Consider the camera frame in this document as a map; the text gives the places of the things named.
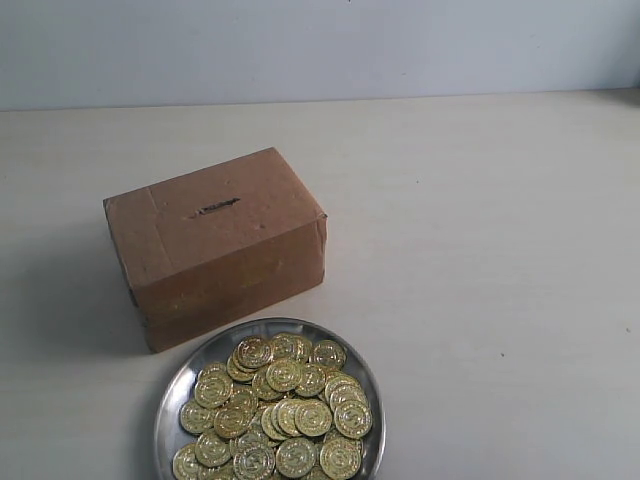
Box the brown cardboard slotted box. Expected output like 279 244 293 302
103 147 328 353

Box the gold coin top middle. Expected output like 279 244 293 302
270 332 313 363

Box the gold coin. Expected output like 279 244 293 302
265 358 302 392
320 438 361 480
294 400 333 437
311 340 347 370
276 437 317 479
236 336 273 369
172 443 201 480
179 399 215 435
194 372 233 409
270 332 313 363

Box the gold coin top right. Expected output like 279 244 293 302
311 340 347 370

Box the gold coin top left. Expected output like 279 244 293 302
236 336 273 369

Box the gold coin centre upper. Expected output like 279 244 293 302
265 358 302 392

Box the gold coin left upper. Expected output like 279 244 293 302
194 372 233 409

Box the gold coin right edge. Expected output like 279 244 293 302
334 400 373 439

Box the gold coin bottom right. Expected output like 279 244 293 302
320 438 361 480

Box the gold coin left middle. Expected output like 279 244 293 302
179 399 215 435

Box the gold coin bottom centre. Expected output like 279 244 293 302
276 437 317 479

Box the round steel plate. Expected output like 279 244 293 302
153 317 386 479

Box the gold coin bottom left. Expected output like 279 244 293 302
172 443 201 480

